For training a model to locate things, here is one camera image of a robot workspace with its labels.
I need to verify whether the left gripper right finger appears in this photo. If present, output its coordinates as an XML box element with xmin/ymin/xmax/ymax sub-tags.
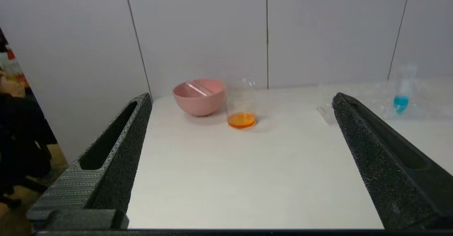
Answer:
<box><xmin>332</xmin><ymin>92</ymin><xmax>453</xmax><ymax>230</ymax></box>

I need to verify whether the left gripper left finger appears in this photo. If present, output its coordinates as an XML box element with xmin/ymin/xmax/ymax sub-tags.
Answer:
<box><xmin>27</xmin><ymin>93</ymin><xmax>153</xmax><ymax>231</ymax></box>

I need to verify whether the test tube with red pigment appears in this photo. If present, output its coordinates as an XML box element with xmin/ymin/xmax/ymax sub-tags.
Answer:
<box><xmin>186</xmin><ymin>81</ymin><xmax>209</xmax><ymax>97</ymax></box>

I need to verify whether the test tube with blue pigment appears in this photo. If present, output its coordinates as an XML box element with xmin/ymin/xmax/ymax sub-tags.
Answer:
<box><xmin>392</xmin><ymin>64</ymin><xmax>418</xmax><ymax>115</ymax></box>

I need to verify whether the clear acrylic test tube rack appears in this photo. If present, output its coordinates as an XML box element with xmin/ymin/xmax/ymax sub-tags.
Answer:
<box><xmin>316</xmin><ymin>76</ymin><xmax>453</xmax><ymax>127</ymax></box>

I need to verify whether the clear glass beaker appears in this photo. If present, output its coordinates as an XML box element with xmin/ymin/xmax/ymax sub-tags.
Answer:
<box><xmin>226</xmin><ymin>78</ymin><xmax>258</xmax><ymax>129</ymax></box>

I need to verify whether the black equipment stand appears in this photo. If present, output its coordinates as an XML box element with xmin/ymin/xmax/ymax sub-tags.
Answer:
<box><xmin>0</xmin><ymin>27</ymin><xmax>59</xmax><ymax>208</ymax></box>

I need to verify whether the pink bowl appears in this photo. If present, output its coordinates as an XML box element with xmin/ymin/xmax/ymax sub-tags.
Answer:
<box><xmin>172</xmin><ymin>79</ymin><xmax>227</xmax><ymax>117</ymax></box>

